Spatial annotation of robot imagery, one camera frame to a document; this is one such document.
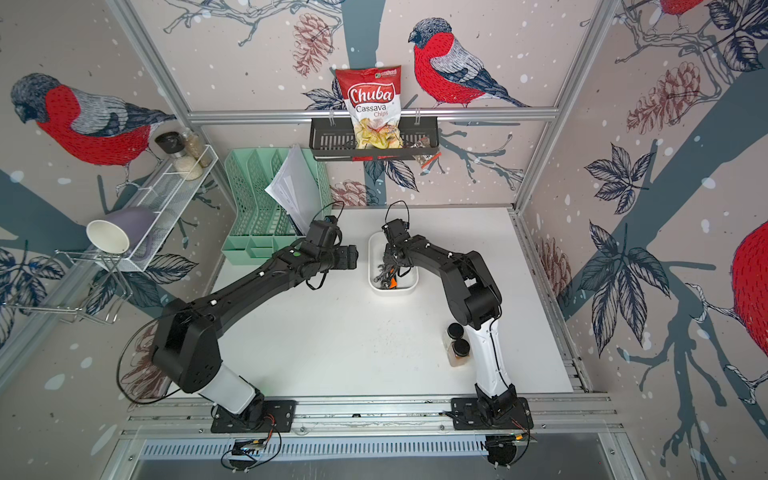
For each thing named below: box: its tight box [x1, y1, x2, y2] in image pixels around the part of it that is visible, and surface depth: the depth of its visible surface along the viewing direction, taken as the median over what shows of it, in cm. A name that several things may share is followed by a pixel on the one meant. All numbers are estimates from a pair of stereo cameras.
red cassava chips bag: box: [335, 65, 403, 149], surface depth 84 cm
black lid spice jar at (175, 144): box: [154, 131, 203, 181], surface depth 83 cm
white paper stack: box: [264, 144, 322, 236], surface depth 96 cm
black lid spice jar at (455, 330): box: [447, 322, 464, 339], surface depth 79 cm
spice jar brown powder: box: [448, 338, 471, 367], surface depth 77 cm
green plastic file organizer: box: [221, 148, 333, 265], surface depth 107 cm
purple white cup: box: [86, 207, 158, 255], surface depth 63 cm
